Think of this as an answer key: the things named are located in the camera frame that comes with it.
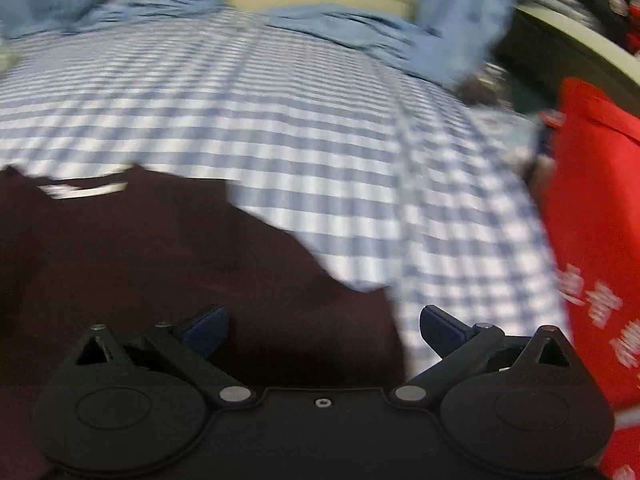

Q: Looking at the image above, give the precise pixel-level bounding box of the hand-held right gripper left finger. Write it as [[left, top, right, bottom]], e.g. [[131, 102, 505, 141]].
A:
[[74, 304, 252, 407]]

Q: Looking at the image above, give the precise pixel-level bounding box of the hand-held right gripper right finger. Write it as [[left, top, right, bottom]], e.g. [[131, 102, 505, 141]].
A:
[[392, 305, 572, 405]]

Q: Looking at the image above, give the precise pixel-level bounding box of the dark maroon printed sweatshirt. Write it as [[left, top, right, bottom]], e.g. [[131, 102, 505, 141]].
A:
[[0, 162, 407, 480]]

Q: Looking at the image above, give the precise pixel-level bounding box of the clothes hanger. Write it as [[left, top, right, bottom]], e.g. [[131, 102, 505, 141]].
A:
[[457, 60, 516, 108]]

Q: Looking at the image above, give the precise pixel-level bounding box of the red fabric tote bag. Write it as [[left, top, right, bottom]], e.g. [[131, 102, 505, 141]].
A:
[[541, 77, 640, 413]]

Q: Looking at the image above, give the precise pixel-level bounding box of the white curved shelf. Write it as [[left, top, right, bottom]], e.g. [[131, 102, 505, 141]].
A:
[[492, 0, 640, 113]]

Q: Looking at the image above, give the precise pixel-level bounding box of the red bag with grey handle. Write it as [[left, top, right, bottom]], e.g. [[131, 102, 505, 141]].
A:
[[597, 407, 640, 480]]

